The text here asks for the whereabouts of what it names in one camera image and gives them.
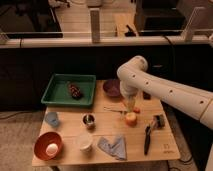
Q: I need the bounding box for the red bowl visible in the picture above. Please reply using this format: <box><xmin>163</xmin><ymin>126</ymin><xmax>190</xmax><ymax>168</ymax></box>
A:
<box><xmin>34</xmin><ymin>132</ymin><xmax>63</xmax><ymax>161</ymax></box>

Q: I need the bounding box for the small brush block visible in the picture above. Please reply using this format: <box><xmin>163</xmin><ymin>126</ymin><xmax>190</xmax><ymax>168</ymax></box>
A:
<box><xmin>153</xmin><ymin>115</ymin><xmax>165</xmax><ymax>129</ymax></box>

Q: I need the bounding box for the light blue plastic cup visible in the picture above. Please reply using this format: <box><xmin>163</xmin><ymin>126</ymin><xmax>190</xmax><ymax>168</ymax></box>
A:
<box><xmin>45</xmin><ymin>112</ymin><xmax>60</xmax><ymax>127</ymax></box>

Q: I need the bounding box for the small metal cup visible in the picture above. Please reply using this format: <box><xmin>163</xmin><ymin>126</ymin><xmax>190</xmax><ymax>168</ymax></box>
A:
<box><xmin>83</xmin><ymin>114</ymin><xmax>95</xmax><ymax>129</ymax></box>

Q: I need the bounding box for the white paper cup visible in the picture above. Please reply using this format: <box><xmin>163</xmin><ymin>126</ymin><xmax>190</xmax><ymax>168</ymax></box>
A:
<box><xmin>77</xmin><ymin>133</ymin><xmax>93</xmax><ymax>152</ymax></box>

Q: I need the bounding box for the orange carrot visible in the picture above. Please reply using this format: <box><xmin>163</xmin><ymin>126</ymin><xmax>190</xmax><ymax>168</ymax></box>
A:
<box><xmin>133</xmin><ymin>107</ymin><xmax>140</xmax><ymax>113</ymax></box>

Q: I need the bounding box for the wooden table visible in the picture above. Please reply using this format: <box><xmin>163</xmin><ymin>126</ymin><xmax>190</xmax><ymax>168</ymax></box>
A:
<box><xmin>32</xmin><ymin>81</ymin><xmax>180</xmax><ymax>167</ymax></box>

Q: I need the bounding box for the brown pine cone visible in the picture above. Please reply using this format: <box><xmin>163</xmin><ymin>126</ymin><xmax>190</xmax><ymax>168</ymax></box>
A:
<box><xmin>68</xmin><ymin>83</ymin><xmax>83</xmax><ymax>99</ymax></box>

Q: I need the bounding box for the thin metal fork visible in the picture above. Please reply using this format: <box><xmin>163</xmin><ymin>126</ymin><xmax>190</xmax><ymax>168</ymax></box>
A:
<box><xmin>103</xmin><ymin>107</ymin><xmax>127</xmax><ymax>115</ymax></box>

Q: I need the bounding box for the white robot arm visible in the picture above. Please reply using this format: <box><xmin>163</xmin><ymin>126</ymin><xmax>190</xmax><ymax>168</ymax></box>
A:
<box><xmin>117</xmin><ymin>55</ymin><xmax>213</xmax><ymax>130</ymax></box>

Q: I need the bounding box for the white egg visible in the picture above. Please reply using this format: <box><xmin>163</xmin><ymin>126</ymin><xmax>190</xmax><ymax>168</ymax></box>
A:
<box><xmin>46</xmin><ymin>143</ymin><xmax>58</xmax><ymax>156</ymax></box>

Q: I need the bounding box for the orange round fruit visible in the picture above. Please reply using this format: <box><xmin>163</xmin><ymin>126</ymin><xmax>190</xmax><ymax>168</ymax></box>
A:
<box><xmin>125</xmin><ymin>112</ymin><xmax>137</xmax><ymax>126</ymax></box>

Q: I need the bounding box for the black rectangular remote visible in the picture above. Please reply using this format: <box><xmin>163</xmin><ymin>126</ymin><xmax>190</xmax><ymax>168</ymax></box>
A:
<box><xmin>143</xmin><ymin>92</ymin><xmax>151</xmax><ymax>100</ymax></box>

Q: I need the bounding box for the blue grey cloth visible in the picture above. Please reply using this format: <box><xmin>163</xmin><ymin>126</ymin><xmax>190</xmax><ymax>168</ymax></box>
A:
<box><xmin>97</xmin><ymin>135</ymin><xmax>127</xmax><ymax>160</ymax></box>

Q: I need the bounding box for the purple bowl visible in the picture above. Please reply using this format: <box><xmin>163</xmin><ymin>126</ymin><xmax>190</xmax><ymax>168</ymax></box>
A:
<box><xmin>103</xmin><ymin>79</ymin><xmax>121</xmax><ymax>97</ymax></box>

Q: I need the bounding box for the green plastic tray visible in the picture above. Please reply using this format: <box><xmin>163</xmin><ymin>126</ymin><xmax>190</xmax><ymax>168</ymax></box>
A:
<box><xmin>41</xmin><ymin>74</ymin><xmax>96</xmax><ymax>108</ymax></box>

